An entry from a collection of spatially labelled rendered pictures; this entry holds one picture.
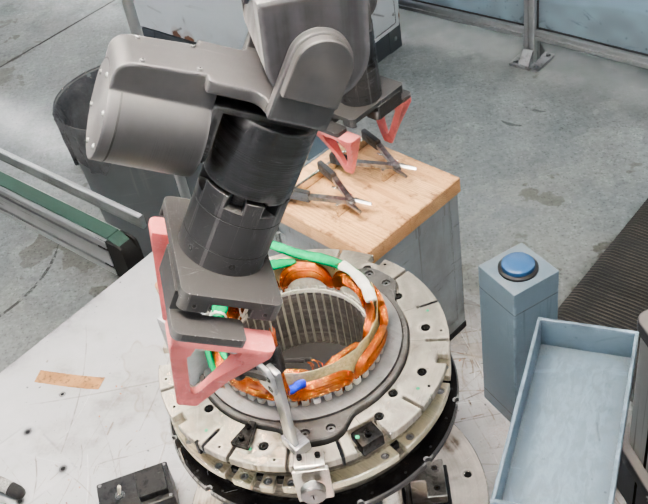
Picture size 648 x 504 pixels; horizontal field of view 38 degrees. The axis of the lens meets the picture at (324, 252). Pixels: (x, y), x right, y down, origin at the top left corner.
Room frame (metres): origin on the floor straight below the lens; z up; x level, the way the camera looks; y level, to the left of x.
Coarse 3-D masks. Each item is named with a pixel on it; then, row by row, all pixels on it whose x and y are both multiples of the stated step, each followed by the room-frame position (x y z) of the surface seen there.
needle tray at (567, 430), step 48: (576, 336) 0.70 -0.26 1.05; (624, 336) 0.68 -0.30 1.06; (528, 384) 0.65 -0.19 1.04; (576, 384) 0.65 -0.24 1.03; (624, 384) 0.64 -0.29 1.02; (528, 432) 0.60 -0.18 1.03; (576, 432) 0.59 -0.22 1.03; (624, 432) 0.58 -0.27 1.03; (528, 480) 0.55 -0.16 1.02; (576, 480) 0.54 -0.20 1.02
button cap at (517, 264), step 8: (512, 256) 0.85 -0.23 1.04; (520, 256) 0.85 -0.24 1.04; (528, 256) 0.85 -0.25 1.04; (504, 264) 0.84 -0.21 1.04; (512, 264) 0.84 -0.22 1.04; (520, 264) 0.84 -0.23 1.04; (528, 264) 0.83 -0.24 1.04; (504, 272) 0.84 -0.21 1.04; (512, 272) 0.83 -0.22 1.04; (520, 272) 0.82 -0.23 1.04; (528, 272) 0.82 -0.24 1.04
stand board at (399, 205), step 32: (384, 160) 1.07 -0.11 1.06; (416, 160) 1.06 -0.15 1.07; (320, 192) 1.03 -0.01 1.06; (352, 192) 1.01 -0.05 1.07; (384, 192) 1.00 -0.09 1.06; (416, 192) 0.99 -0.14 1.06; (448, 192) 0.99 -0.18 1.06; (288, 224) 1.00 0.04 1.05; (320, 224) 0.96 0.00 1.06; (352, 224) 0.95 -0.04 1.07; (384, 224) 0.93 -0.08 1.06; (416, 224) 0.94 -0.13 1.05
